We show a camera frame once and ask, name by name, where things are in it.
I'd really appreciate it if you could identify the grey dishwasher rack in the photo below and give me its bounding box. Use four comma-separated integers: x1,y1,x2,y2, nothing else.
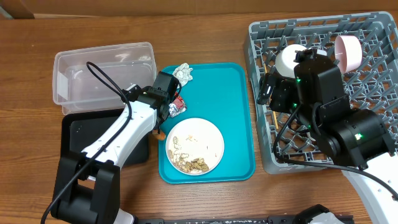
244,12,397,174

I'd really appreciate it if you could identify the clear plastic bin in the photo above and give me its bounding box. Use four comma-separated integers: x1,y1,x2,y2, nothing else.
52,42,157,115

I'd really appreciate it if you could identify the wooden chopstick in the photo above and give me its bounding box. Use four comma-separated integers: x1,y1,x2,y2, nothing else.
263,63,279,131

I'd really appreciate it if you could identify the white tissue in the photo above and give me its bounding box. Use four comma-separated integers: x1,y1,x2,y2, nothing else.
172,63,193,86

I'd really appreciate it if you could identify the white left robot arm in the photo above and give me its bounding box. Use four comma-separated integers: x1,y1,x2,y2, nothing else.
41,72,182,223

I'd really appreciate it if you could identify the pink plate with food scraps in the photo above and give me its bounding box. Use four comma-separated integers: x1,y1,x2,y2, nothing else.
165,118,224,176

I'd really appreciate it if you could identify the black rectangular tray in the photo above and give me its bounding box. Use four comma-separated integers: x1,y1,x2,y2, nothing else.
60,108,150,170

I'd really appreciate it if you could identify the orange carrot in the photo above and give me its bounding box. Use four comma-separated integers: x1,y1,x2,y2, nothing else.
152,129,166,141

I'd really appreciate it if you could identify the teal serving tray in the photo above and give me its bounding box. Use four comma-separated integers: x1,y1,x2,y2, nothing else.
159,62,256,184

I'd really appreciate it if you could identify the white bowl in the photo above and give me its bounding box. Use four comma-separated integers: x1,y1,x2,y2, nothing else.
275,44,327,79

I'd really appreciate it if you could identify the red foil snack wrapper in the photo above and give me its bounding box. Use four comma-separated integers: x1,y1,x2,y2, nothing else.
169,93,187,118

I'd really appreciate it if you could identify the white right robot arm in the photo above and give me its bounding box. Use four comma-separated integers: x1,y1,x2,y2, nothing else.
257,49,397,223

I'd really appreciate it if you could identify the pink bowl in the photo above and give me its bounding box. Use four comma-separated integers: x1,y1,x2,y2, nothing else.
335,35,362,73

